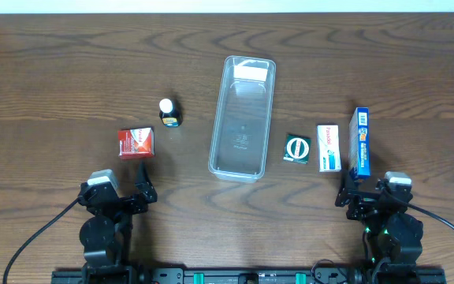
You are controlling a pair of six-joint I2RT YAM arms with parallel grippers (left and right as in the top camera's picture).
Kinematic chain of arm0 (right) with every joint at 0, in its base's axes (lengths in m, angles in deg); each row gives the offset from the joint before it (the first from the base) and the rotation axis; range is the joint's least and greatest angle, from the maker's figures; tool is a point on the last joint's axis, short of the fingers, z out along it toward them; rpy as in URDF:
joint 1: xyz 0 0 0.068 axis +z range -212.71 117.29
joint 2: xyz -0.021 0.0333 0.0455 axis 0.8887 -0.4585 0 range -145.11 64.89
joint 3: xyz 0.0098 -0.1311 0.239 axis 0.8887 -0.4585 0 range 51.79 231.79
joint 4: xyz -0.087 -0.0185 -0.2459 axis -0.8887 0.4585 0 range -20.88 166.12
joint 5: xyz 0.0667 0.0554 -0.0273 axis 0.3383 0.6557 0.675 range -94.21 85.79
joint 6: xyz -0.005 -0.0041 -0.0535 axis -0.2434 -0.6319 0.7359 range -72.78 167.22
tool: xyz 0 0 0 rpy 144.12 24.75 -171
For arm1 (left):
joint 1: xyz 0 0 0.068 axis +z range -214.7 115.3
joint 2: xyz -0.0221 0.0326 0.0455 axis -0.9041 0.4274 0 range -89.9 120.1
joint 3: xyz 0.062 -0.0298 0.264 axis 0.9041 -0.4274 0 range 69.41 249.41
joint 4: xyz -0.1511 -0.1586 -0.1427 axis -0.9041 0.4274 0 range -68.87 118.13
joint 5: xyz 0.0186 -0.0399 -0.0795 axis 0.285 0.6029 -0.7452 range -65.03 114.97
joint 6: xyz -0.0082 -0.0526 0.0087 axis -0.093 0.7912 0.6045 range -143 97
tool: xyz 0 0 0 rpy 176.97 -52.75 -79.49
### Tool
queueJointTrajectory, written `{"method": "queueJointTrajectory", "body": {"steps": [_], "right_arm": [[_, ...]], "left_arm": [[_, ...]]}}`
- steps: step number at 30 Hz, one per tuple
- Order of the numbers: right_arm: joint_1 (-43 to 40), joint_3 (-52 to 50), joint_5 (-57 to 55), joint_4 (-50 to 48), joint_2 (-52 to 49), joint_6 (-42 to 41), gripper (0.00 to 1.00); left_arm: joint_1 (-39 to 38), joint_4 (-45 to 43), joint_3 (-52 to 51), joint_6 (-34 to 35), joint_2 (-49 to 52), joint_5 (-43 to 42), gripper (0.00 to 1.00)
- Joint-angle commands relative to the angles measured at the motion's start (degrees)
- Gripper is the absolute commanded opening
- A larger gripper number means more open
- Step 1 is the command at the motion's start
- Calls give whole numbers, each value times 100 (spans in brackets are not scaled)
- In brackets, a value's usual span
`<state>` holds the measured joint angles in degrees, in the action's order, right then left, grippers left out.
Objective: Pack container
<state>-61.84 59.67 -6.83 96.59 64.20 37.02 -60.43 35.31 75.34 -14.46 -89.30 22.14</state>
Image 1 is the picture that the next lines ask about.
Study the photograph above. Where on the white label in container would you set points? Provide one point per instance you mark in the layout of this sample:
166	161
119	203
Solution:
243	72

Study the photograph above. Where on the dark green round-logo box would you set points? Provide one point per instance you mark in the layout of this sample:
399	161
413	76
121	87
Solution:
297	149

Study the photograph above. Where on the clear plastic container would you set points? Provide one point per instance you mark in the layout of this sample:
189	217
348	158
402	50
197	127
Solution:
241	130

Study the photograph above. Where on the blue medicine box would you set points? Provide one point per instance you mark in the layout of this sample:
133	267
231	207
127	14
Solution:
359	146

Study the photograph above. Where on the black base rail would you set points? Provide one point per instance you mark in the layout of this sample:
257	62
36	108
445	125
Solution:
212	276

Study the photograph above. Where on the red Panadol box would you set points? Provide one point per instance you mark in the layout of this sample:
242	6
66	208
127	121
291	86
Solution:
136	143

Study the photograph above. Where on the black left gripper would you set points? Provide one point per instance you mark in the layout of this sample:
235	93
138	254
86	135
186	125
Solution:
131	201

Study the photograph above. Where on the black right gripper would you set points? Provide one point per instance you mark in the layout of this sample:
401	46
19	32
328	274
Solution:
359	200

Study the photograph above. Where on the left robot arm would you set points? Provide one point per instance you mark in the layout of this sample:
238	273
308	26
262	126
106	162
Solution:
106	237

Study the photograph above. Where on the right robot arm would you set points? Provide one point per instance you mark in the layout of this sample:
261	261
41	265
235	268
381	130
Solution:
391	236

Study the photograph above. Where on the dark syrup bottle white cap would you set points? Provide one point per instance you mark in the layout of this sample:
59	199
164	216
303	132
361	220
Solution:
169	114

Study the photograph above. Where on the white Panadol box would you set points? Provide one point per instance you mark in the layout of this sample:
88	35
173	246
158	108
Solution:
329	156

